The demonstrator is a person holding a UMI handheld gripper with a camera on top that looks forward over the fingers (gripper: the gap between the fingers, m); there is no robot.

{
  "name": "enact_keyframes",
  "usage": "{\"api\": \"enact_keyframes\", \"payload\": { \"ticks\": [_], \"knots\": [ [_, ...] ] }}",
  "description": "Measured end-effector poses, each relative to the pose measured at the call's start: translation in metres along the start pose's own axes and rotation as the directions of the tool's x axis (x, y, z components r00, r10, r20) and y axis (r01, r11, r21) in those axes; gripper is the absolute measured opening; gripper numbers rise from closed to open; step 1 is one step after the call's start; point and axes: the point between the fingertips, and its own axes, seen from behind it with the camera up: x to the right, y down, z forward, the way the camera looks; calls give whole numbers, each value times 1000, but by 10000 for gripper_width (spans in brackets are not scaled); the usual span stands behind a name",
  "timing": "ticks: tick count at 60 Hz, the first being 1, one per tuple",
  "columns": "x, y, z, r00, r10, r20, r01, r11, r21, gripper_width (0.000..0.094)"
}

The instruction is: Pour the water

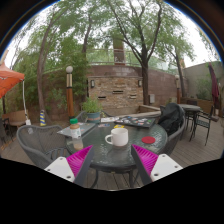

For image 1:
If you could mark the black jacket on chair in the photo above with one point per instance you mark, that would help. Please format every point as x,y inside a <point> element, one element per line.
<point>171,118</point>

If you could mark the potted green plant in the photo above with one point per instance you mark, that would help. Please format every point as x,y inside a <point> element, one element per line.
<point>93,108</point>

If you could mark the white ceramic mug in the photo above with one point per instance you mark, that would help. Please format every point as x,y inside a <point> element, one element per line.
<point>118,137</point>

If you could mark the black metal chair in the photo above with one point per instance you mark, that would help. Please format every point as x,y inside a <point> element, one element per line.
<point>203,119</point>

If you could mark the grey chair right of table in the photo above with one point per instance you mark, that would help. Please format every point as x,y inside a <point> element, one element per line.
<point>173,139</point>

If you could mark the grey mesh patio chair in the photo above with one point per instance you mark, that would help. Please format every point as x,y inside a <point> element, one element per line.
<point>42,144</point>

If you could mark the black tray with items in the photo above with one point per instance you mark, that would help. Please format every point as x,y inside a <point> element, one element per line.
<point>142,121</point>

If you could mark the closed maroon umbrella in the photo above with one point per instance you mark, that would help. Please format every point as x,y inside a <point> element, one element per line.
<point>215,89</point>

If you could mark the round glass patio table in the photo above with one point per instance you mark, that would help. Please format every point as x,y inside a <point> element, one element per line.
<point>111,159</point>

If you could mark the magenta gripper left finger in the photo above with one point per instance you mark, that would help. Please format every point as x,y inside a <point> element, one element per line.
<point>73,168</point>

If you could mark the wooden lamp post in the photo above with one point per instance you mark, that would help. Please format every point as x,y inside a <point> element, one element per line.
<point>69,92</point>

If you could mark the clear bottle with green cap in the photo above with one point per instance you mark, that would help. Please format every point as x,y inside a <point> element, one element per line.
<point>76,134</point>

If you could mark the small round side table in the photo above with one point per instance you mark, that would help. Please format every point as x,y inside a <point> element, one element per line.
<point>192,110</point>

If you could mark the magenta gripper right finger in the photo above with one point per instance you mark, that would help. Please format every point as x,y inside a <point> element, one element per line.
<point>151,166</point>

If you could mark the red round coaster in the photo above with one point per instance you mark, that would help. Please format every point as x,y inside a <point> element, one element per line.
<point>148,140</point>

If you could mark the blue yellow striped cone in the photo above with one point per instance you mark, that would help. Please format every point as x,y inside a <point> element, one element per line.
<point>42,118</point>

